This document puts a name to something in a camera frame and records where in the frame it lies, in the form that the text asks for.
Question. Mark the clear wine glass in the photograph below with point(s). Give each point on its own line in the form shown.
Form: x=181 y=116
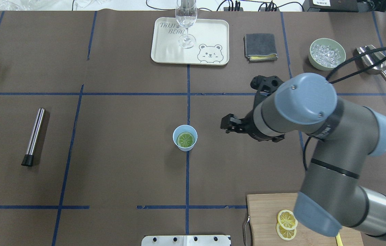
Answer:
x=186 y=16

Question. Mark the white bear tray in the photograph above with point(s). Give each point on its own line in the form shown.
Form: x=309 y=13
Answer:
x=207 y=44

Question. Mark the light blue plastic cup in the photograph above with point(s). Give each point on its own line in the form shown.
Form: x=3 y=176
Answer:
x=184 y=128

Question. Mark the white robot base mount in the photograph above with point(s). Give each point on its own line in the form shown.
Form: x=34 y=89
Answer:
x=186 y=240

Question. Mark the steel muddler black cap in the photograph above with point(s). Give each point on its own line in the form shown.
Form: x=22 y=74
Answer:
x=29 y=156

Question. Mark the steel ice scoop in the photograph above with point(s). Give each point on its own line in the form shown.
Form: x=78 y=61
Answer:
x=371 y=59

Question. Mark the green bowl of ice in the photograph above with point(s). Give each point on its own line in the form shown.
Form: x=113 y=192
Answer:
x=326 y=54

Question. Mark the yellow plastic knife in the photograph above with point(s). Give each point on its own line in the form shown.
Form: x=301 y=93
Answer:
x=338 y=240

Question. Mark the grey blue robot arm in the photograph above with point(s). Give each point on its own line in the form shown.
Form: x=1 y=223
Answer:
x=347 y=133

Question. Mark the folded grey cloth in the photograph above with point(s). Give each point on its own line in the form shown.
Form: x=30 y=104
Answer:
x=260 y=47

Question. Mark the yellow lemon slice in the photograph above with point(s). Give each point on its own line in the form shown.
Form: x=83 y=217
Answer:
x=185 y=140

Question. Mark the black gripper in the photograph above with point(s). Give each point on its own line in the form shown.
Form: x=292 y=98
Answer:
x=246 y=125

